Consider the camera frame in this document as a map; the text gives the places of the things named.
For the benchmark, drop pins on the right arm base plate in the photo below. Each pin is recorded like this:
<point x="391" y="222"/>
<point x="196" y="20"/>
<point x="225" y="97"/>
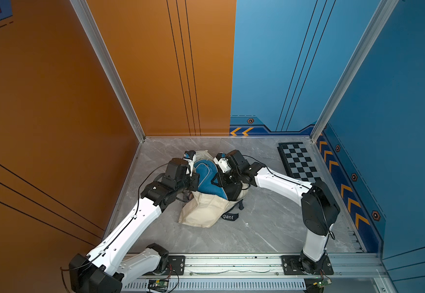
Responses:
<point x="303" y="265"/>

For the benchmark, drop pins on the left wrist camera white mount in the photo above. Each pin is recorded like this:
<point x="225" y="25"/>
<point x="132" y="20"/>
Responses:
<point x="190" y="157"/>

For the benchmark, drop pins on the left green circuit board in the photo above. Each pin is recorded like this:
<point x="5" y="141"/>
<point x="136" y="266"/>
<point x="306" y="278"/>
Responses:
<point x="158" y="286"/>

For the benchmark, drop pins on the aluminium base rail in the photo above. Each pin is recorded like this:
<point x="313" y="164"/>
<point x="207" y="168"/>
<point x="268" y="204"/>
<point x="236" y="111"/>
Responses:
<point x="275" y="265"/>

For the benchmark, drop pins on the black white chessboard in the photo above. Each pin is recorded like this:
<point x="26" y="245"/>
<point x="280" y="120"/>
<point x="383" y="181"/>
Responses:
<point x="298" y="162"/>

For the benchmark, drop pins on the green circuit board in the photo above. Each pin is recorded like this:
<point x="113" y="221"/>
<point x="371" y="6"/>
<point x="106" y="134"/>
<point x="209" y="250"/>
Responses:
<point x="158" y="286"/>
<point x="322" y="284"/>

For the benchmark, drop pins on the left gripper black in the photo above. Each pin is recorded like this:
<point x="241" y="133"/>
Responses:
<point x="194" y="178"/>

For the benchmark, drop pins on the cream canvas tote bag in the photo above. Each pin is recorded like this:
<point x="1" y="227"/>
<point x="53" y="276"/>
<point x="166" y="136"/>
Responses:
<point x="204" y="210"/>

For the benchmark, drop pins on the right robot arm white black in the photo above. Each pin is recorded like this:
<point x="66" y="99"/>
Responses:
<point x="319" y="208"/>

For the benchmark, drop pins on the right green circuit board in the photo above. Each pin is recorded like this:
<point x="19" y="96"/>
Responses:
<point x="322" y="284"/>

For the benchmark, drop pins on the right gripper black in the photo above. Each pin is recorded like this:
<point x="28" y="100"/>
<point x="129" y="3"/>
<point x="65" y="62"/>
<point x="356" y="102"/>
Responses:
<point x="220" y="179"/>

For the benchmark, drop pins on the blue paddle case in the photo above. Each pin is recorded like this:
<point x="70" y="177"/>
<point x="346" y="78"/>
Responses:
<point x="209" y="182"/>

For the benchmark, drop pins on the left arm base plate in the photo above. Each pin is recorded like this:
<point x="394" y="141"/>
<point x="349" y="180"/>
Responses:
<point x="175" y="263"/>

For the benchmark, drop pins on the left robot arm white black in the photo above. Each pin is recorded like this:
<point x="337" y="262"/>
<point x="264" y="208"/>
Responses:
<point x="105" y="269"/>

